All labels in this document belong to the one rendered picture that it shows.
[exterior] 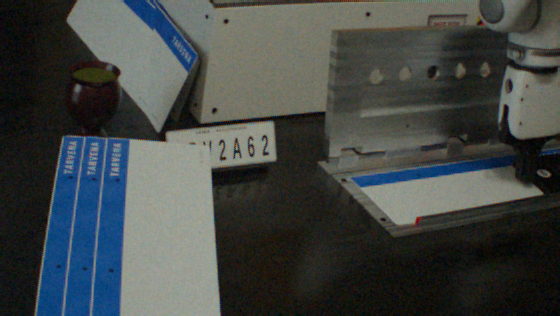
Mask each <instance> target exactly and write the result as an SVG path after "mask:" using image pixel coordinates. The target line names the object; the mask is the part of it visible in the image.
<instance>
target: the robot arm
mask: <svg viewBox="0 0 560 316"><path fill-rule="evenodd" d="M477 9H478V12H479V16H480V19H481V21H482V22H483V23H484V24H485V25H486V26H487V27H488V28H489V29H491V30H493V31H495V32H499V33H509V37H508V45H507V46H508V53H507V57H508V58H510V59H512V60H511V61H510V65H507V69H506V72H505V75H504V82H503V85H502V90H501V93H502V94H501V99H500V105H499V129H500V130H501V134H500V141H501V143H504V144H506V145H511V146H512V148H513V150H514V151H515V152H516V153H517V154H516V169H515V179H520V180H521V181H523V182H524V183H529V182H534V181H535V175H536V167H537V159H538V155H540V154H541V153H542V147H543V146H544V145H545V143H546V142H548V141H550V140H552V139H553V138H555V137H556V136H557V135H558V134H559V133H560V68H558V66H559V65H560V0H478V4H477ZM512 134H513V136H512ZM521 140H522V142H521Z"/></svg>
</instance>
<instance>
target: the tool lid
mask: <svg viewBox="0 0 560 316"><path fill-rule="evenodd" d="M508 37H509V33H499V32H495V31H493V30H491V29H489V28H488V27H487V26H486V25H459V26H450V25H445V26H431V27H429V26H417V27H387V28H372V29H370V28H358V29H343V30H332V32H331V44H330V56H329V68H328V80H327V84H328V93H327V105H326V117H325V129H324V142H323V154H325V155H326V156H328V157H336V156H340V155H341V149H344V148H352V147H355V150H357V151H359V152H360V153H367V152H376V151H385V157H382V158H383V159H391V158H399V157H406V156H413V155H420V151H421V149H420V148H421V146H429V145H437V144H444V143H449V136H450V137H454V136H459V137H461V138H463V139H465V140H473V139H488V143H487V144H485V145H486V146H492V145H499V144H504V143H501V141H500V134H501V130H500V129H499V105H500V99H501V94H502V93H501V90H502V85H503V82H504V75H505V73H504V66H505V65H506V62H508V61H511V60H512V59H510V58H508V57H507V53H508V46H507V45H508ZM485 62H486V63H487V65H488V69H487V72H486V74H484V75H483V76H481V74H480V68H481V65H482V64H483V63H485ZM458 64H462V65H463V73H462V74H461V75H460V76H458V77H455V75H454V70H455V68H456V67H457V65H458ZM433 65H435V66H436V75H435V76H434V77H433V78H431V79H429V77H428V69H429V68H430V67H431V66H433ZM403 67H406V68H409V71H410V73H409V76H408V78H407V79H405V80H403V81H401V80H400V78H399V74H400V72H401V69H402V68H403ZM376 69H379V70H380V74H381V76H380V79H379V80H378V81H377V82H376V83H371V82H370V79H369V75H370V73H371V72H372V71H374V70H376Z"/></svg>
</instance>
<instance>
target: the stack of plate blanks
mask: <svg viewBox="0 0 560 316"><path fill-rule="evenodd" d="M85 138H86V137H76V136H64V137H63V140H62V144H61V149H60V153H59V162H58V167H57V171H56V176H55V180H54V182H55V185H54V190H53V195H52V199H51V208H50V213H49V217H48V220H49V222H48V226H47V231H46V240H45V244H44V254H43V258H42V267H41V271H40V274H41V275H40V280H39V288H38V293H37V295H38V297H37V302H36V310H35V316H62V314H63V303H64V297H65V296H64V292H65V287H66V282H65V281H66V276H67V264H68V259H69V247H70V242H71V231H72V225H73V219H74V218H73V213H74V208H75V202H76V196H77V195H76V190H77V184H78V179H79V172H80V167H81V155H82V150H83V144H84V139H85Z"/></svg>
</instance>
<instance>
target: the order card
mask: <svg viewBox="0 0 560 316"><path fill-rule="evenodd" d="M166 137H167V143H178V144H189V145H200V146H209V148H210V165H211V168H217V167H225V166H233V165H241V164H257V163H265V162H274V161H275V160H276V152H275V124H274V122H273V121H268V122H258V123H249V124H240V125H231V126H221V127H212V128H203V129H193V130H182V131H170V132H167V133H166Z"/></svg>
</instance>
